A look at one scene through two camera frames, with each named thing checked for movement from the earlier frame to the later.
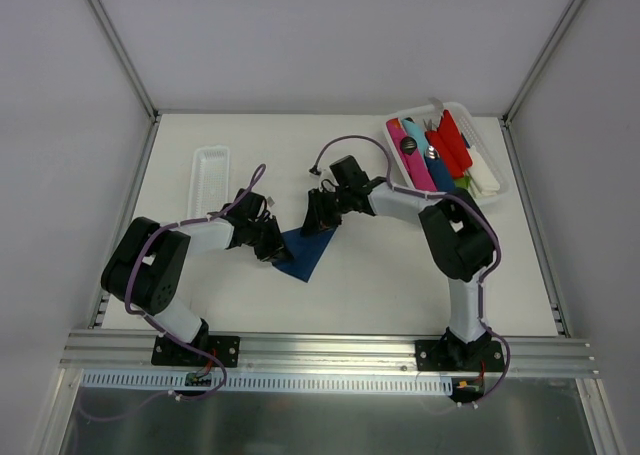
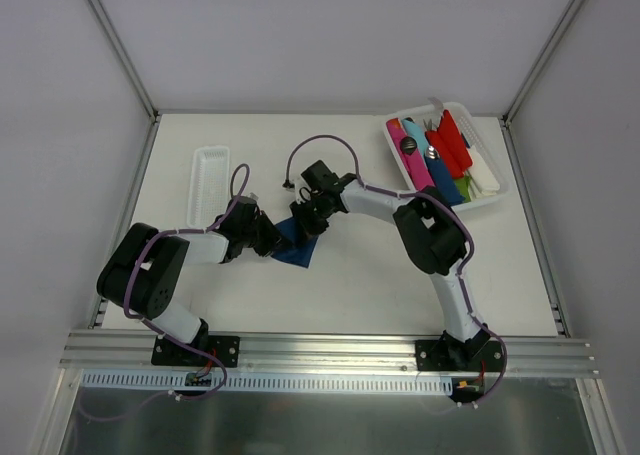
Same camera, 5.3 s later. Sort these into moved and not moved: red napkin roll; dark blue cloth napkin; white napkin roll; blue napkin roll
Moved: dark blue cloth napkin
Not moved: white napkin roll; blue napkin roll; red napkin roll
